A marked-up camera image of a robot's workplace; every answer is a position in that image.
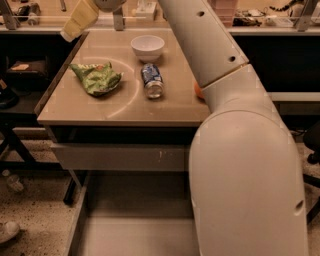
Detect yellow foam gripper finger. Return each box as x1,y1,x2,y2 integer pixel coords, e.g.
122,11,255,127
60,0,99,42

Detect green jalapeno chip bag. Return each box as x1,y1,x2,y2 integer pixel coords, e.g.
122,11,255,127
69,62,123,97

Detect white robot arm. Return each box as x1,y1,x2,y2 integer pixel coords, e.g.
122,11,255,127
158,0,308,256

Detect grey drawer cabinet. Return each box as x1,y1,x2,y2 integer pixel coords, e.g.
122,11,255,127
38,29,209,175

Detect open middle drawer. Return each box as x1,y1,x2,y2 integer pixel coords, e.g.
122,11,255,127
63,171,200,256

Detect white small box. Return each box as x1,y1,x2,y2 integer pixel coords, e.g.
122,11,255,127
135,0,157,21

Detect white ceramic bowl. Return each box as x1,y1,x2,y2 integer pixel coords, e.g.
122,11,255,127
131,35,165,63

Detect blue soda can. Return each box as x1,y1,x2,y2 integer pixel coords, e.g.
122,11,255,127
141,63,164,99

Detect orange fruit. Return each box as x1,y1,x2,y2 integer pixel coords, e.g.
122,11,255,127
194,82,204,99

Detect pink stacked storage box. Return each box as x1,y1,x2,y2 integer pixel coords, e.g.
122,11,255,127
210,0,238,27

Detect clear plastic bottle on floor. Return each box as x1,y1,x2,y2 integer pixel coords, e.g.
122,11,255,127
2,169,24,193

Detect white shoe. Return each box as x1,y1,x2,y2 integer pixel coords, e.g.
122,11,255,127
0,221,20,244

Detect black office chair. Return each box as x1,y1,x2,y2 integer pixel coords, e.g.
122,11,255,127
303,121,320,224

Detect black table leg frame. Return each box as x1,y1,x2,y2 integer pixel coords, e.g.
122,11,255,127
0,114,78,206

